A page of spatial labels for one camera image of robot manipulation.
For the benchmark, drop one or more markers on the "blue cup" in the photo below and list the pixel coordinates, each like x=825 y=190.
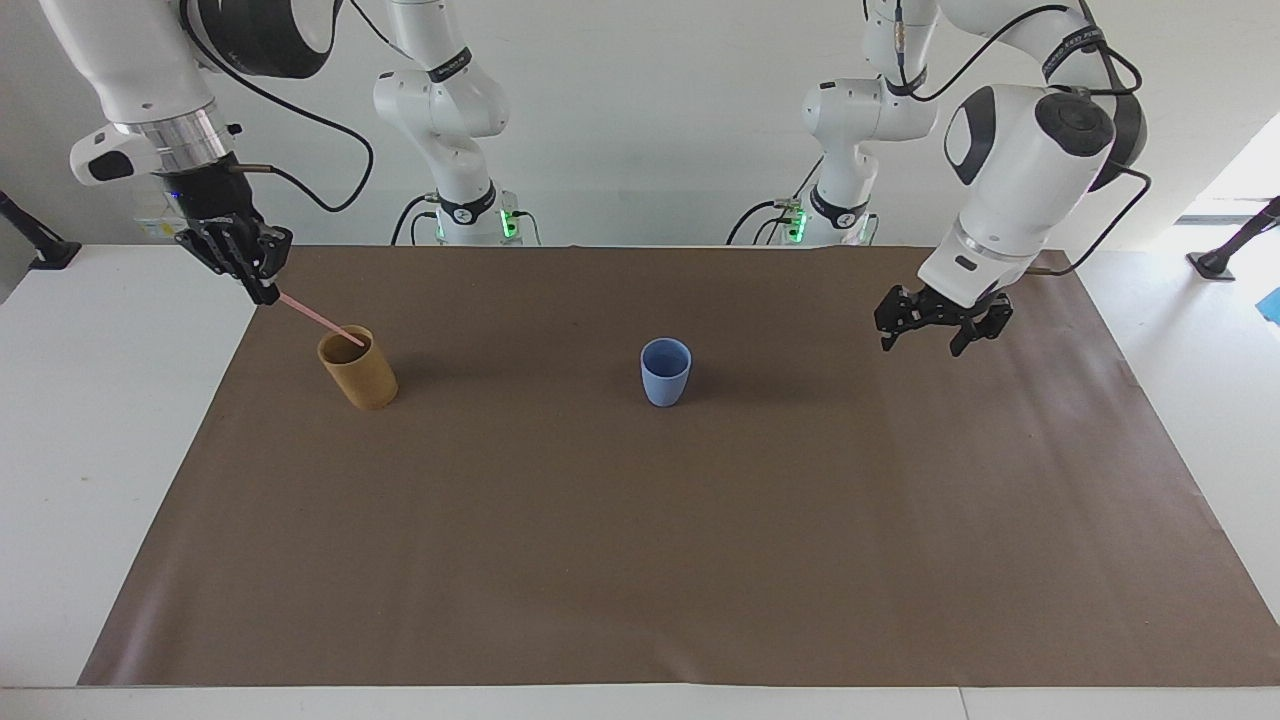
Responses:
x=665 y=382

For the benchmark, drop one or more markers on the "tan cylindrical cup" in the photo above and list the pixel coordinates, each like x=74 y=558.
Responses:
x=362 y=380

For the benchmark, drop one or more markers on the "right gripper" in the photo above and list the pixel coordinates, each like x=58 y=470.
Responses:
x=205 y=195

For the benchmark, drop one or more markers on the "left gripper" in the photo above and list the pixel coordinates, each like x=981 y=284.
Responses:
x=952 y=310

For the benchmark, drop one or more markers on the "blue object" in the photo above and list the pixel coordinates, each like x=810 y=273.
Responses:
x=1272 y=306

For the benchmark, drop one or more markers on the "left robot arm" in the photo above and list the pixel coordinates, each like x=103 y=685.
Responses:
x=1010 y=160

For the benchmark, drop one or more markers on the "black stand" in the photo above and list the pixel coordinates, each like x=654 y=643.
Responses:
x=1215 y=262
x=45 y=250

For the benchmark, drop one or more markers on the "pink chopstick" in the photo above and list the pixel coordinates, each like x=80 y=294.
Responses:
x=320 y=319

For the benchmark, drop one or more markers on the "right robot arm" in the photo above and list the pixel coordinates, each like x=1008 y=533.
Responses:
x=130 y=60

